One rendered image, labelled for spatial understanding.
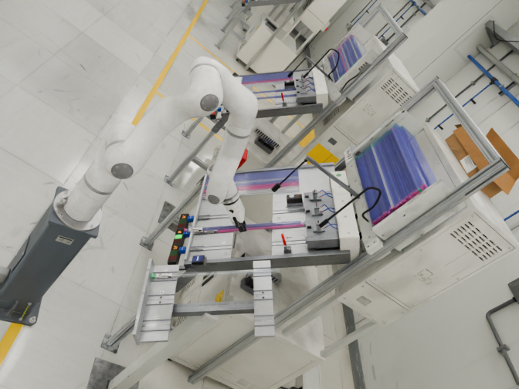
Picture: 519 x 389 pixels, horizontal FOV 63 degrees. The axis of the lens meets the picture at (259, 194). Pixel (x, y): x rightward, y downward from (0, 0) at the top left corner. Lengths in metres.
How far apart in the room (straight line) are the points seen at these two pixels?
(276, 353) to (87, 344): 0.95
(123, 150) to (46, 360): 1.17
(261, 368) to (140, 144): 1.49
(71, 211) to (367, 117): 2.09
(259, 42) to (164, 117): 4.91
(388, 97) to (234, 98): 1.80
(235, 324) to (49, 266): 0.89
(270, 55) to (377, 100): 3.43
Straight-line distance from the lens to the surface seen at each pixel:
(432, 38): 4.89
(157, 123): 1.44
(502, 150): 2.36
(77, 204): 1.72
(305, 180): 2.26
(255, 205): 3.49
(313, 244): 1.83
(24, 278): 2.07
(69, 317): 2.41
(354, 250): 1.84
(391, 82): 3.05
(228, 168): 1.57
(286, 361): 2.44
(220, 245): 1.95
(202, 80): 1.34
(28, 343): 2.29
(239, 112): 1.44
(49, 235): 1.82
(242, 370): 2.52
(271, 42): 6.26
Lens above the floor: 2.00
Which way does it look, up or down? 29 degrees down
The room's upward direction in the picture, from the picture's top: 47 degrees clockwise
